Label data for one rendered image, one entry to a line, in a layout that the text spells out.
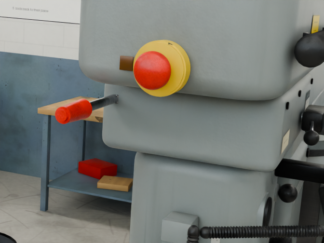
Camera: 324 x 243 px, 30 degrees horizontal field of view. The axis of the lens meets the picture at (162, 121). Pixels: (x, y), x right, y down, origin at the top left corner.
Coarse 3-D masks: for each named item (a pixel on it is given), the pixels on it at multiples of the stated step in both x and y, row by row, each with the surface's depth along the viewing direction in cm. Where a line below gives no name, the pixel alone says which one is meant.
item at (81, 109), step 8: (112, 96) 78; (72, 104) 68; (80, 104) 69; (88, 104) 70; (96, 104) 73; (104, 104) 75; (56, 112) 67; (64, 112) 66; (72, 112) 67; (80, 112) 68; (88, 112) 70; (64, 120) 66; (72, 120) 67
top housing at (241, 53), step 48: (96, 0) 68; (144, 0) 66; (192, 0) 64; (240, 0) 62; (288, 0) 63; (96, 48) 69; (192, 48) 65; (240, 48) 63; (288, 48) 65; (240, 96) 65
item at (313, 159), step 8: (320, 136) 132; (320, 144) 128; (312, 152) 128; (320, 152) 129; (312, 160) 125; (320, 160) 126; (304, 184) 122; (312, 184) 122; (320, 184) 121; (304, 192) 123; (312, 192) 122; (304, 200) 123; (312, 200) 122; (304, 208) 123; (312, 208) 123; (320, 208) 123; (304, 216) 124; (312, 216) 123; (320, 216) 123; (304, 224) 124; (312, 224) 123; (320, 224) 123; (304, 240) 124; (312, 240) 124; (320, 240) 124
